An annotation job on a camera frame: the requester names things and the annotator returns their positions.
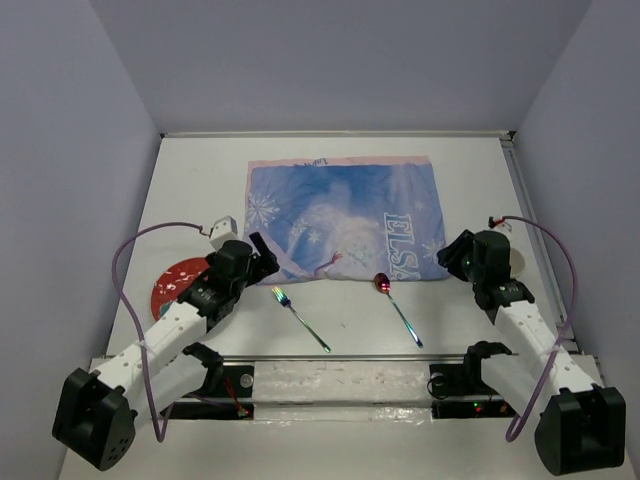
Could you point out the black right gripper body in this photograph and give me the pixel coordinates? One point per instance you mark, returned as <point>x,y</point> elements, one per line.
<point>476,274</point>

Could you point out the iridescent rainbow metal spoon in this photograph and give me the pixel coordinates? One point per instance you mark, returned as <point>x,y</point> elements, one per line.
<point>383,285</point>

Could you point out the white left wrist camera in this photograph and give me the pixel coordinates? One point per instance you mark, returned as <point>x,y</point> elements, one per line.
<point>223,230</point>

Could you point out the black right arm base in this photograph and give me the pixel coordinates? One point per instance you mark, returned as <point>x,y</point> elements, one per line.
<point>455,395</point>

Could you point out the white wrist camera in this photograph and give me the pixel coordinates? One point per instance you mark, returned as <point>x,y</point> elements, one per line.
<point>500,224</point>
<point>223,230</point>

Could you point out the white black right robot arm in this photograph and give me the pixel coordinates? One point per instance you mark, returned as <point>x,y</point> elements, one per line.
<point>581,424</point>

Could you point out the blue Elsa cloth placemat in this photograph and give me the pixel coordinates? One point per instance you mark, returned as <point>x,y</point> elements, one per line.
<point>347,218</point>

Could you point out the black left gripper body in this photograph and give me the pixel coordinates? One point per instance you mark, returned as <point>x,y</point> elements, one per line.
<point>243,279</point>

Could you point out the yellow-green ceramic mug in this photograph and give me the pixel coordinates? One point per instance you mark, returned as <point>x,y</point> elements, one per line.
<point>517,263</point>

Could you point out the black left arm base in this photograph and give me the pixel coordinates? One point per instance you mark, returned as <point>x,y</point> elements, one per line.
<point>227,399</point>

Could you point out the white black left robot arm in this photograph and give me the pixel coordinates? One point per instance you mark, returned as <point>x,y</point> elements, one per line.
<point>99,412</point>

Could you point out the red teal floral plate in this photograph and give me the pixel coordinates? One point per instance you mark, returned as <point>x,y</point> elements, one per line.
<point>173,282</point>

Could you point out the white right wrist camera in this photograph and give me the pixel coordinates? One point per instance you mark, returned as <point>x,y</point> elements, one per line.
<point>500,224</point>

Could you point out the iridescent rainbow metal fork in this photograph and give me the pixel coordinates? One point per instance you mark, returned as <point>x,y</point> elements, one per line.
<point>285,302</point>

